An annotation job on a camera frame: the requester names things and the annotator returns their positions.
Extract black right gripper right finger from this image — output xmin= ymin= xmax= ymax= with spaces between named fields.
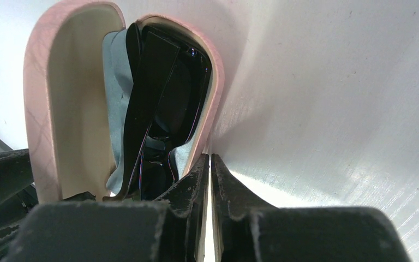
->
xmin=211 ymin=154 xmax=410 ymax=261

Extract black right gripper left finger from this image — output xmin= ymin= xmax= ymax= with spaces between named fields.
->
xmin=4 ymin=154 xmax=210 ymax=261

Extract black sunglasses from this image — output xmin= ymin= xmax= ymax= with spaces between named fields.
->
xmin=111 ymin=23 xmax=212 ymax=201

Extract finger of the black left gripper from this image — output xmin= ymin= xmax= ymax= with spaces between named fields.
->
xmin=0 ymin=149 xmax=33 ymax=204

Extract light blue cloth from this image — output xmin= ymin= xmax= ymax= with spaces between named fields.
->
xmin=102 ymin=28 xmax=196 ymax=196

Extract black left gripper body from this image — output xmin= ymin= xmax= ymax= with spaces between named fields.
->
xmin=0 ymin=184 xmax=97 ymax=262

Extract pink glasses case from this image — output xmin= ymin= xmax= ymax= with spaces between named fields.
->
xmin=23 ymin=1 xmax=224 ymax=203

